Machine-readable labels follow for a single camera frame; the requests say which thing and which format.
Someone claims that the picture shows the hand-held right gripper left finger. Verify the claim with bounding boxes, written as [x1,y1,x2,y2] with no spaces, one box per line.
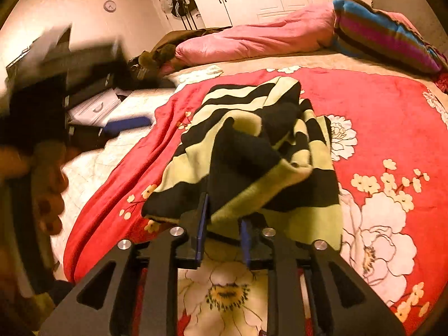
[38,192,211,336]

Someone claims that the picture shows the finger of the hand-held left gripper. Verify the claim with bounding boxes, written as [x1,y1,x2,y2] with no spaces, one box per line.
[101,115,155,138]

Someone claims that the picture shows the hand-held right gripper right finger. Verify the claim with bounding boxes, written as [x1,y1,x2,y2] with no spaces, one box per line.
[240,213,407,336]

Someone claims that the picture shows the green black striped frog sweater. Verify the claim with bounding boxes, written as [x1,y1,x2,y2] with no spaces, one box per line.
[142,76,344,253]

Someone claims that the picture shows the person's left hand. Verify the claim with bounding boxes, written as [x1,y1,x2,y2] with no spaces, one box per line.
[0,140,72,239]

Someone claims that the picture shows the white drawer cabinet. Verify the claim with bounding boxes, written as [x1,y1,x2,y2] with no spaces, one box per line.
[68,89,122,127]

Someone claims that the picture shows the brown fur-trimmed coat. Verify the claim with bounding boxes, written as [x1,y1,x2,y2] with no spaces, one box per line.
[128,28,232,78]

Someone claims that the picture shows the hanging black bags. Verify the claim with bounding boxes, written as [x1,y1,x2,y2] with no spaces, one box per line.
[163,0,199,31]

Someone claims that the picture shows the pink quilt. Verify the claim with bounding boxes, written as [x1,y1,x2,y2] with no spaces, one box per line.
[159,3,338,76]

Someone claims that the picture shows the red floral blanket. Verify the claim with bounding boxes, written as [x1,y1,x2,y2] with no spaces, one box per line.
[63,66,448,336]

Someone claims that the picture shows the striped colourful pillow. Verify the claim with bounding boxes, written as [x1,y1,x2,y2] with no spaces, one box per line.
[331,0,448,75]

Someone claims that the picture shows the grey cushion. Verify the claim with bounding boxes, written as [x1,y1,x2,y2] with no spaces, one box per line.
[369,0,448,55]

